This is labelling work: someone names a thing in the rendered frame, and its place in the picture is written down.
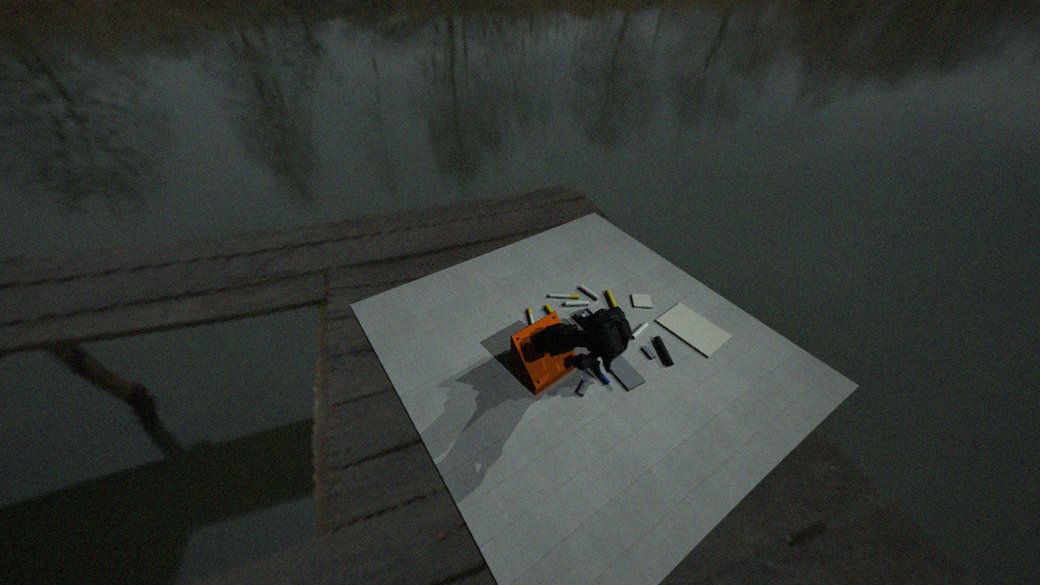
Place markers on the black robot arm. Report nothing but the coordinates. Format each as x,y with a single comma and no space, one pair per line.
606,331

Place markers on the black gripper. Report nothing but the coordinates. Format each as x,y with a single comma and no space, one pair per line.
583,361

